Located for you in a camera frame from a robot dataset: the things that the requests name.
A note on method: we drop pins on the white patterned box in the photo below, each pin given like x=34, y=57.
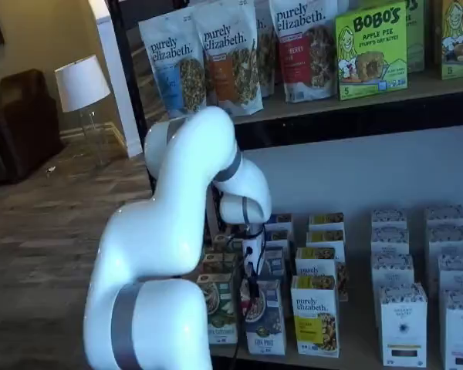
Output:
x=461, y=331
x=403, y=327
x=445, y=216
x=447, y=241
x=389, y=241
x=459, y=271
x=389, y=219
x=391, y=270

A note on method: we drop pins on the brown armchair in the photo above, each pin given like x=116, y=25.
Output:
x=19, y=127

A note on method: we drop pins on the blue and white cereal box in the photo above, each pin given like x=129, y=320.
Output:
x=281, y=221
x=279, y=239
x=276, y=266
x=268, y=331

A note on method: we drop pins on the green apple pie snack box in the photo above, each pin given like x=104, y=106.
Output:
x=370, y=54
x=414, y=42

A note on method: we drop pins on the red granola pouch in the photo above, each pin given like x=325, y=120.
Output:
x=301, y=58

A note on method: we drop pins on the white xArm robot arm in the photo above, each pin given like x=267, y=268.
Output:
x=166, y=231

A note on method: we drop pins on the orange granola pouch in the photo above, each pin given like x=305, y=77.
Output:
x=227, y=73
x=266, y=58

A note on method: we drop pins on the peanut butter snack box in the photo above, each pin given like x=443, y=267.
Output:
x=459, y=42

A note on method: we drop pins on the white shade floor lamp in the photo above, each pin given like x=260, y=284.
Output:
x=83, y=83

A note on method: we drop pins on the blue granola pouch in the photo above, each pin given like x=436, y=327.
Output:
x=166, y=77

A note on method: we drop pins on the green and white cereal box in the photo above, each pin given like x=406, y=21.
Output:
x=225, y=243
x=222, y=308
x=220, y=264

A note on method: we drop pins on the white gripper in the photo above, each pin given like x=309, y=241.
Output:
x=252, y=256

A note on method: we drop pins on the black metal shelving unit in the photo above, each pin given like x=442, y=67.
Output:
x=332, y=127

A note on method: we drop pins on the yellow and white granola box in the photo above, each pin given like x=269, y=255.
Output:
x=316, y=262
x=326, y=239
x=314, y=320
x=326, y=220

